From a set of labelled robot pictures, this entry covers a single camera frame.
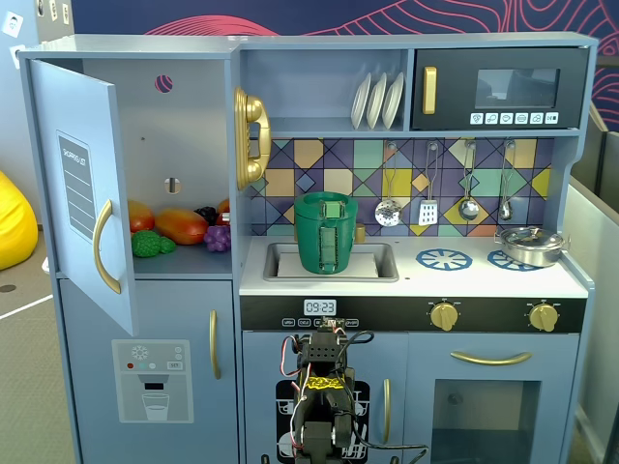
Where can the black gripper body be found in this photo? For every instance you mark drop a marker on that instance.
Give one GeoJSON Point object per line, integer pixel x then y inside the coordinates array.
{"type": "Point", "coordinates": [325, 351]}

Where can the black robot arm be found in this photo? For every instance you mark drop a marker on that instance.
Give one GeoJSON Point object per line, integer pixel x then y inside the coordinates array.
{"type": "Point", "coordinates": [314, 411]}

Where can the steel pot lid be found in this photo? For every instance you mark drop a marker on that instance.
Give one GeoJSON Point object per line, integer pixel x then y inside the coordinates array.
{"type": "Point", "coordinates": [522, 237]}

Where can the digital clock display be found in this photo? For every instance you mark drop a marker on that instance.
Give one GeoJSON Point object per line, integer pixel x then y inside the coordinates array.
{"type": "Point", "coordinates": [320, 307]}

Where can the blue dishwasher door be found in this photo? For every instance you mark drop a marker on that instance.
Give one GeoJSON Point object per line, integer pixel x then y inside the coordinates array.
{"type": "Point", "coordinates": [261, 357]}

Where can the blue oven door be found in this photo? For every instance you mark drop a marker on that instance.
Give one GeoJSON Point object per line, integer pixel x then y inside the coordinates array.
{"type": "Point", "coordinates": [421, 367]}

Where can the green round container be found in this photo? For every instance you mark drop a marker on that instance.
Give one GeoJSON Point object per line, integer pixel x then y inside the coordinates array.
{"type": "Point", "coordinates": [307, 246]}

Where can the grey toy sink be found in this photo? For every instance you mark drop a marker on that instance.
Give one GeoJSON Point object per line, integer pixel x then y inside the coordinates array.
{"type": "Point", "coordinates": [389, 263]}

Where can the gold stove knob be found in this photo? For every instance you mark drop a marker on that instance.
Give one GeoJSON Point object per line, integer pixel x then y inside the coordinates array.
{"type": "Point", "coordinates": [543, 317]}
{"type": "Point", "coordinates": [444, 316]}

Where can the gold toy faucet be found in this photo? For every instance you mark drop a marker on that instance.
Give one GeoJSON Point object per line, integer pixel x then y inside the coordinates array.
{"type": "Point", "coordinates": [361, 233]}

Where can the steel toy skimmer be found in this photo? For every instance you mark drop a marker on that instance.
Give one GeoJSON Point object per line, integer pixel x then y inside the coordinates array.
{"type": "Point", "coordinates": [388, 212]}

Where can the purple toy grapes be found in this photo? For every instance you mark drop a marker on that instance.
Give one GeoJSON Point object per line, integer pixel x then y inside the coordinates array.
{"type": "Point", "coordinates": [217, 238]}

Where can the blue toy kitchen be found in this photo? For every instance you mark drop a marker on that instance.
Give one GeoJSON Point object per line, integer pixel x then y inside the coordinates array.
{"type": "Point", "coordinates": [483, 290]}

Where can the water dispenser sticker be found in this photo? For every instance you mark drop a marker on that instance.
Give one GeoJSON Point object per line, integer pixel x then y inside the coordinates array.
{"type": "Point", "coordinates": [155, 357]}

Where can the steel toy slotted spatula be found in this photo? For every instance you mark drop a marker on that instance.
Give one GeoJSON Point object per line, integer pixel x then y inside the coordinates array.
{"type": "Point", "coordinates": [428, 212]}

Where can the orange toy fruit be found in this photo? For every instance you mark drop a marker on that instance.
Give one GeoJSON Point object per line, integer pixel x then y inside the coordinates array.
{"type": "Point", "coordinates": [224, 206]}

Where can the dark toy blackberry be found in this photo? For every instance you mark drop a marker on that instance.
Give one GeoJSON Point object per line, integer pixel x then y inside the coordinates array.
{"type": "Point", "coordinates": [207, 212]}

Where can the large red yellow toy mango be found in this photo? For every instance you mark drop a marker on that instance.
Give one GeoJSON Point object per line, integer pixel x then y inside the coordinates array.
{"type": "Point", "coordinates": [181, 226]}

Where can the steel toy ladle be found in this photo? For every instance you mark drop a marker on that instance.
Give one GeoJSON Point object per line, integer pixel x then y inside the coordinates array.
{"type": "Point", "coordinates": [468, 209]}

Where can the green toy broccoli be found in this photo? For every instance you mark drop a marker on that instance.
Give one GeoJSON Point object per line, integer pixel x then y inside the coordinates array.
{"type": "Point", "coordinates": [147, 244]}

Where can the steel toy pot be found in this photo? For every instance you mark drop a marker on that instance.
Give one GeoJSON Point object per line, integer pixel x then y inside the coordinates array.
{"type": "Point", "coordinates": [532, 256]}

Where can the steel toy spoon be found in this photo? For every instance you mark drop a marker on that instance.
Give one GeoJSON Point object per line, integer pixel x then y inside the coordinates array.
{"type": "Point", "coordinates": [506, 210]}

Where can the small red yellow toy mango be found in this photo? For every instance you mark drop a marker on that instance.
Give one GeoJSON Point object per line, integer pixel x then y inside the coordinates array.
{"type": "Point", "coordinates": [140, 217]}

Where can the blue lower fridge door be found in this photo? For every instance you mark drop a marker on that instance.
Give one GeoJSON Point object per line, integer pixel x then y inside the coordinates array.
{"type": "Point", "coordinates": [97, 314]}

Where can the blue fridge door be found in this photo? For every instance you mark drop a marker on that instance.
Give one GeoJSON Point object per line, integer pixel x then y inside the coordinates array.
{"type": "Point", "coordinates": [82, 111]}
{"type": "Point", "coordinates": [97, 314]}

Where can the white toy plate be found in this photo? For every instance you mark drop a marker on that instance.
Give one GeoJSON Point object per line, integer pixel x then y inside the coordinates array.
{"type": "Point", "coordinates": [376, 101]}
{"type": "Point", "coordinates": [392, 99]}
{"type": "Point", "coordinates": [360, 101]}

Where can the gold toy telephone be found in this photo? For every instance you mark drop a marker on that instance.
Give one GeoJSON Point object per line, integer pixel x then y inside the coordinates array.
{"type": "Point", "coordinates": [251, 108]}

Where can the grey office partition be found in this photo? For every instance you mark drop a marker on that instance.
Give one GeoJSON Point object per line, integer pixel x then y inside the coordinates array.
{"type": "Point", "coordinates": [595, 241]}

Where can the round red purple logo sticker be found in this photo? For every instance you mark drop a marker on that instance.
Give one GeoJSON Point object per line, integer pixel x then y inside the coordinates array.
{"type": "Point", "coordinates": [163, 83]}

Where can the dark round floor disc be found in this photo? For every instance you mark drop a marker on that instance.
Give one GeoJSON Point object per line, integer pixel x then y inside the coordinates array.
{"type": "Point", "coordinates": [7, 288]}

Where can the yellow bean bag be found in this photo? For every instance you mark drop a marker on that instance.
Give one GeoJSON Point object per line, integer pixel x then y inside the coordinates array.
{"type": "Point", "coordinates": [14, 222]}

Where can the blue upper fridge door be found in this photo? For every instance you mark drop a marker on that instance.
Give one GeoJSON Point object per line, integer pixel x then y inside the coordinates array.
{"type": "Point", "coordinates": [82, 111]}

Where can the black toy microwave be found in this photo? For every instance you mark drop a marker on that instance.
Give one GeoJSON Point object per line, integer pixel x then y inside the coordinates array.
{"type": "Point", "coordinates": [570, 87]}

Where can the small wrist camera board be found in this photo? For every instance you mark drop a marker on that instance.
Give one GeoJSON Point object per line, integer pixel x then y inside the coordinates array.
{"type": "Point", "coordinates": [332, 324]}

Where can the round metal wall hook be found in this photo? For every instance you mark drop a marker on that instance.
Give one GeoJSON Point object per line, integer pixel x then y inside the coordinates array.
{"type": "Point", "coordinates": [432, 144]}
{"type": "Point", "coordinates": [470, 143]}
{"type": "Point", "coordinates": [509, 143]}
{"type": "Point", "coordinates": [391, 144]}

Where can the white wall card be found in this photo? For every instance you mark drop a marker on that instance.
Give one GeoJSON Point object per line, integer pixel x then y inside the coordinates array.
{"type": "Point", "coordinates": [16, 53]}
{"type": "Point", "coordinates": [12, 23]}

